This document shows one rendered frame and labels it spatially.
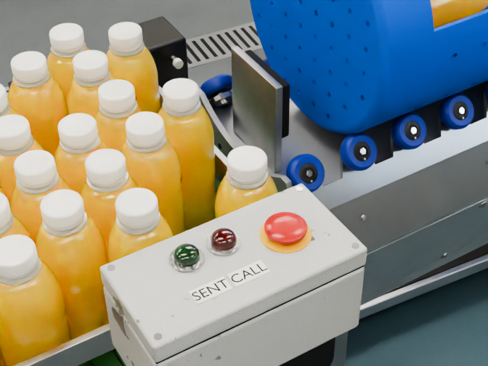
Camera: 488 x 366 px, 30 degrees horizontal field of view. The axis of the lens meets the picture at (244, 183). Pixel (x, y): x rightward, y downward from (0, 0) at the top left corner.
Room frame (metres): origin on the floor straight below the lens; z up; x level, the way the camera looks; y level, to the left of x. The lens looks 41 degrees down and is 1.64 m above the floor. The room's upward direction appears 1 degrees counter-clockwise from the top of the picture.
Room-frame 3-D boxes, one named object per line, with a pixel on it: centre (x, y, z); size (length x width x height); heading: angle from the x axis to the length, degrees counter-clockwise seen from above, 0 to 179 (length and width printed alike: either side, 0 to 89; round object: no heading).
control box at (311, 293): (0.53, 0.01, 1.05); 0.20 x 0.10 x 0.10; 120
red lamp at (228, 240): (0.54, 0.02, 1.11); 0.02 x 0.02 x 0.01
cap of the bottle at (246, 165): (0.68, 0.00, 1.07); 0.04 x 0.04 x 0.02
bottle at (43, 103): (0.85, 0.24, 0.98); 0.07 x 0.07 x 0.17
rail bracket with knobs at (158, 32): (1.03, 0.12, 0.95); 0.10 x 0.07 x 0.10; 30
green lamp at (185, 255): (0.52, 0.05, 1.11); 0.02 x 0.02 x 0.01
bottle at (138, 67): (0.91, 0.14, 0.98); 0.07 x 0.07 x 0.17
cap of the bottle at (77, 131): (0.73, 0.17, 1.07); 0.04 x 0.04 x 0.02
